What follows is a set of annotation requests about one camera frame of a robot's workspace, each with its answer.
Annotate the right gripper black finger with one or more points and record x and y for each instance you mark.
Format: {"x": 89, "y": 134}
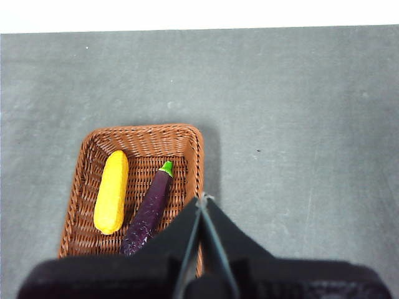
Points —
{"x": 280, "y": 280}

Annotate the purple eggplant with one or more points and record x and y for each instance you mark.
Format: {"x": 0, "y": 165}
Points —
{"x": 149, "y": 208}

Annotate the brown wicker basket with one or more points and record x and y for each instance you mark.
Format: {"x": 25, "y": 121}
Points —
{"x": 143, "y": 146}

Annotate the yellow corn cob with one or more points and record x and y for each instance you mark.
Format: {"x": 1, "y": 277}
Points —
{"x": 111, "y": 193}

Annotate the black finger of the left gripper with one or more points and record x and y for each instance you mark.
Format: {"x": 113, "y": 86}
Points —
{"x": 140, "y": 277}

